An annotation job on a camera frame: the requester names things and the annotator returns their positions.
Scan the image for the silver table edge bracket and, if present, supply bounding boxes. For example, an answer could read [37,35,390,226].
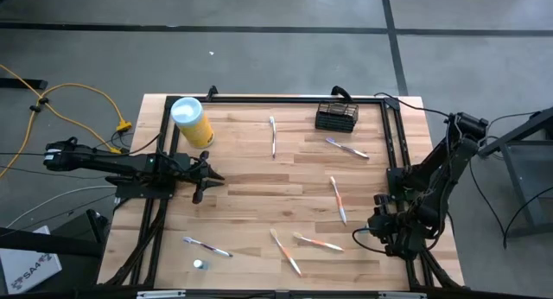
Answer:
[137,289,187,299]
[378,291,428,299]

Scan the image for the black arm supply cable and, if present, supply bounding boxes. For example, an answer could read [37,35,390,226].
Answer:
[373,92,451,118]

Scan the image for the black floor stand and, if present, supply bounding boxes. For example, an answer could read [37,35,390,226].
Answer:
[0,208,110,291]

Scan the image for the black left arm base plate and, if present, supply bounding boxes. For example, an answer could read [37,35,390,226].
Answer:
[105,173,178,201]

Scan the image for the white floor cable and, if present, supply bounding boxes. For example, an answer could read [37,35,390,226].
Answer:
[6,185,118,229]

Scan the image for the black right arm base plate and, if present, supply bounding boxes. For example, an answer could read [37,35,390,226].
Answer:
[386,167,416,193]

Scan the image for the white grey toothbrush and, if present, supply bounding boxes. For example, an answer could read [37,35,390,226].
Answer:
[269,116,277,160]

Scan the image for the yellow canister white lid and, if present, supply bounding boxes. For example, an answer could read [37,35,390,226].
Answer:
[169,96,216,150]

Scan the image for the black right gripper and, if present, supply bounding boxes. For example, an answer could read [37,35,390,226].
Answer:
[367,194,416,260]

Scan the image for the black floor bar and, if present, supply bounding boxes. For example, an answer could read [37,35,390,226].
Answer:
[0,77,48,91]

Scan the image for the black wire basket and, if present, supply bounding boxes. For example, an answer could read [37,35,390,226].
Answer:
[315,100,360,134]

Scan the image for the white printed box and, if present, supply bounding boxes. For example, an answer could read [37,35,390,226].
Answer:
[0,225,63,296]

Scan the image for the black aluminium table frame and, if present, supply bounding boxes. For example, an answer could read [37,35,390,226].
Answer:
[97,94,467,291]

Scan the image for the grey metal side table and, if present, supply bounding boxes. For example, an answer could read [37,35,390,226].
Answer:
[477,106,553,239]

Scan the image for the orange white toothbrush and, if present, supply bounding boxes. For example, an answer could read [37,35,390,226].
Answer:
[270,228,303,277]
[292,232,346,252]
[329,175,348,226]

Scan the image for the black looping floor cable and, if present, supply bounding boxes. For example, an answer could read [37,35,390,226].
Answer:
[468,159,553,251]

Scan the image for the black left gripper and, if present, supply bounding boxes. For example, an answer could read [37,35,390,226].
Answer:
[183,151,226,204]

